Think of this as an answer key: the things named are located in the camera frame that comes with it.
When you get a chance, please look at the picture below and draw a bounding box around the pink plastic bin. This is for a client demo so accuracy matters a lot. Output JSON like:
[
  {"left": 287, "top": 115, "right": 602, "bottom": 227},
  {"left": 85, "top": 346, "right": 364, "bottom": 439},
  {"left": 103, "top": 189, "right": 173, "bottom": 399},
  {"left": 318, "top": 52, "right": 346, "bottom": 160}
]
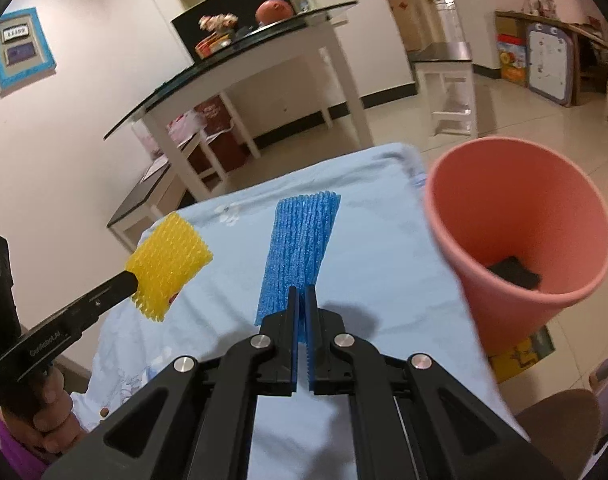
[{"left": 424, "top": 136, "right": 608, "bottom": 356}]

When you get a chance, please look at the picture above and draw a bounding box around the red tin box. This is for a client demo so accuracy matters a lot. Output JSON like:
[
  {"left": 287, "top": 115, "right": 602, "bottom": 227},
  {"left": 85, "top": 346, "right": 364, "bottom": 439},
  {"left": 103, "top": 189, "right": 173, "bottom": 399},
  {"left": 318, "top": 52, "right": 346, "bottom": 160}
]
[{"left": 195, "top": 35, "right": 235, "bottom": 58}]

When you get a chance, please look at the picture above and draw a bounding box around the small black top table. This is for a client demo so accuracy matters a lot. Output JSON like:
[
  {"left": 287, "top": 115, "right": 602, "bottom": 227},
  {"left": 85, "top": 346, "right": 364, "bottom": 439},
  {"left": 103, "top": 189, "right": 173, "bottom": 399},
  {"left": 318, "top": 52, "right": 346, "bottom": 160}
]
[{"left": 414, "top": 42, "right": 477, "bottom": 138}]

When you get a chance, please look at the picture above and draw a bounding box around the pink white bag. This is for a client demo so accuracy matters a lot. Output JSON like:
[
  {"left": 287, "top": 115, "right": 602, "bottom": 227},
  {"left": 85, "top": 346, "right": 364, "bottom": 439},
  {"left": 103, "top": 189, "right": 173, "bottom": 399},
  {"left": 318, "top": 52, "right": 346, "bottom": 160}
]
[{"left": 166, "top": 110, "right": 207, "bottom": 141}]

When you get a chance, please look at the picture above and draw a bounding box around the glass top white table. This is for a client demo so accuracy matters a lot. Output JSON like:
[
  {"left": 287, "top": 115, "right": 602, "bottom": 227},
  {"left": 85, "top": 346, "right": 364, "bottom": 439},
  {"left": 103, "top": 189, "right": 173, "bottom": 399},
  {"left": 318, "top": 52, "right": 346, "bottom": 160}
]
[{"left": 104, "top": 1, "right": 375, "bottom": 206}]

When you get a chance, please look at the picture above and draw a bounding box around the low black top bench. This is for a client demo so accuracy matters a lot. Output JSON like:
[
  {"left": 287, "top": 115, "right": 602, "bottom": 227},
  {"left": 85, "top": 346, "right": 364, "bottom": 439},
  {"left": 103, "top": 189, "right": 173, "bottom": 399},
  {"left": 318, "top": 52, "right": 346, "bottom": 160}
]
[{"left": 106, "top": 132, "right": 229, "bottom": 253}]

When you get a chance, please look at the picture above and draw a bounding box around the light blue cloth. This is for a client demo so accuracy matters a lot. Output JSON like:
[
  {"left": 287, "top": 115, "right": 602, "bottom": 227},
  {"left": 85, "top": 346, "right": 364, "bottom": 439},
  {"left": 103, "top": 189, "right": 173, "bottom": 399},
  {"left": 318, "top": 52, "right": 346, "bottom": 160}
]
[{"left": 71, "top": 142, "right": 527, "bottom": 480}]

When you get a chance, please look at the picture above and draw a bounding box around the yellow printed cardboard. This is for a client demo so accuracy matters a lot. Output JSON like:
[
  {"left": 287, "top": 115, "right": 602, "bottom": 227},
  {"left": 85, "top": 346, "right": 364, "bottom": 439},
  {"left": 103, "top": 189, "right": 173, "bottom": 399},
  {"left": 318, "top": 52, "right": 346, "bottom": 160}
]
[{"left": 486, "top": 325, "right": 555, "bottom": 385}]

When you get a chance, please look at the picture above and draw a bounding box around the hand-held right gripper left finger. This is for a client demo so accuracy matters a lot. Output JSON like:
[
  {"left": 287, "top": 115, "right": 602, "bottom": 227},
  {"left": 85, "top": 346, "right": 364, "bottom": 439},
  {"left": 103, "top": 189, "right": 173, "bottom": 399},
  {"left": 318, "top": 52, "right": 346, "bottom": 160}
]
[{"left": 44, "top": 286, "right": 301, "bottom": 480}]

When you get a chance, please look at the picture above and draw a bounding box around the large red box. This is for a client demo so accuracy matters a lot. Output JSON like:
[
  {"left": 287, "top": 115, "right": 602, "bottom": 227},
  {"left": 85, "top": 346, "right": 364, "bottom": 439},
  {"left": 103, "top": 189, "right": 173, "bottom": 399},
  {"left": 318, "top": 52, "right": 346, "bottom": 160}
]
[{"left": 194, "top": 95, "right": 249, "bottom": 171}]

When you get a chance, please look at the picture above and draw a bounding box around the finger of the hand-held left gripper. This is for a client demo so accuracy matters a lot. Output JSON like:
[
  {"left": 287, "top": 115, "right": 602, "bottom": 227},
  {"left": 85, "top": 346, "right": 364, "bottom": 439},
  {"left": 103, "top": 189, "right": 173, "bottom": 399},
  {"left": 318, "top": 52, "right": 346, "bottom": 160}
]
[{"left": 66, "top": 269, "right": 139, "bottom": 333}]

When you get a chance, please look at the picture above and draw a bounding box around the black foam pad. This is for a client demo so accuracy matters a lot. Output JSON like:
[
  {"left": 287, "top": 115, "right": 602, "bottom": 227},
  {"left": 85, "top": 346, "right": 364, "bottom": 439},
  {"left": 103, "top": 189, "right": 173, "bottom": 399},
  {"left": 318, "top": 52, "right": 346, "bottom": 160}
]
[{"left": 486, "top": 256, "right": 542, "bottom": 291}]

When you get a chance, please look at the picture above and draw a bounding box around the yellow foam net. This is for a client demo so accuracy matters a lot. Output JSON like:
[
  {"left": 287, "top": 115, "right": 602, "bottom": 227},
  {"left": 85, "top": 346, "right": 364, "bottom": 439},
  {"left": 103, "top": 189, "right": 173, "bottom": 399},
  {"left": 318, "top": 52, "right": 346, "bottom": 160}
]
[{"left": 125, "top": 211, "right": 215, "bottom": 323}]

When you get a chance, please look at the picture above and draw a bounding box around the colourful fruit print box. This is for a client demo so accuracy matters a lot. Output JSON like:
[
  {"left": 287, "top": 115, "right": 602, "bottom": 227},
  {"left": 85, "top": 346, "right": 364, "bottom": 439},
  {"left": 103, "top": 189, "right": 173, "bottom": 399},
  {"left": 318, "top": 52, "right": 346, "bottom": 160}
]
[{"left": 496, "top": 35, "right": 529, "bottom": 86}]

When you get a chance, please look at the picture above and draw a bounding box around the blue foam net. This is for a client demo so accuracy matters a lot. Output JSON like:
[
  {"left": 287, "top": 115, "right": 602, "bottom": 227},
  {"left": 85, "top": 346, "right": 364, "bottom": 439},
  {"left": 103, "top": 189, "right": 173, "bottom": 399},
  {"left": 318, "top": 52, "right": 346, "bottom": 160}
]
[{"left": 255, "top": 190, "right": 342, "bottom": 328}]

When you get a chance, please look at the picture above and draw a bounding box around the purple framed drawing board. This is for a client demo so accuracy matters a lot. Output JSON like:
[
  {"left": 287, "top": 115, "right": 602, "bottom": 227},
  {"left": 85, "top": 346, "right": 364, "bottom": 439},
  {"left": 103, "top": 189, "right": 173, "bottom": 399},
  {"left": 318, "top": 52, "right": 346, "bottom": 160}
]
[{"left": 525, "top": 22, "right": 577, "bottom": 108}]

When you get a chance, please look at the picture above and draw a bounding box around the peach shaped ornament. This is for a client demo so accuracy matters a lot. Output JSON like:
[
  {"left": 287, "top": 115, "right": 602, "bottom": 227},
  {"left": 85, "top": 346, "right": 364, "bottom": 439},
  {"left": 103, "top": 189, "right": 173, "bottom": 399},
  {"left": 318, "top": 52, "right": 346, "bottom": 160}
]
[{"left": 255, "top": 0, "right": 295, "bottom": 25}]

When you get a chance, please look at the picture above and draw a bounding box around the person's left hand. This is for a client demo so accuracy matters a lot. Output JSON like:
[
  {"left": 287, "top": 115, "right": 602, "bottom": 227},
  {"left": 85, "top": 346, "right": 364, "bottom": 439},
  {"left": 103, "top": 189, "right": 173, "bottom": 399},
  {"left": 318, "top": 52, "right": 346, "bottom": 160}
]
[{"left": 4, "top": 367, "right": 87, "bottom": 461}]

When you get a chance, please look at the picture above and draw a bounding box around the wooden desk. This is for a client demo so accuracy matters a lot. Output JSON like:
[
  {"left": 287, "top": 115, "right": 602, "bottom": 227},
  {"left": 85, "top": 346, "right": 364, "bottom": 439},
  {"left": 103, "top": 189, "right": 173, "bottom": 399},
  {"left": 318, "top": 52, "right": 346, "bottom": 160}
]
[{"left": 494, "top": 9, "right": 608, "bottom": 106}]

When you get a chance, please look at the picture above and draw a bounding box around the pink flower bunch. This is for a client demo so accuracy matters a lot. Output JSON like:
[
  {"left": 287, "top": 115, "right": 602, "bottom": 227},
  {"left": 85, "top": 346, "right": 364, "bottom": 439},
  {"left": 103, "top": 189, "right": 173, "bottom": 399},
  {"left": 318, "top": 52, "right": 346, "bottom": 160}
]
[{"left": 199, "top": 14, "right": 239, "bottom": 36}]

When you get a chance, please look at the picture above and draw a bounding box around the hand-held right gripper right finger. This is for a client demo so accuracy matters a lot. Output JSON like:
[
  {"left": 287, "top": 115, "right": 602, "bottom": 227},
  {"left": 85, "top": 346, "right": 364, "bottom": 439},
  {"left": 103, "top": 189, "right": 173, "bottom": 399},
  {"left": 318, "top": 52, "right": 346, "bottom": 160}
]
[{"left": 304, "top": 285, "right": 567, "bottom": 480}]

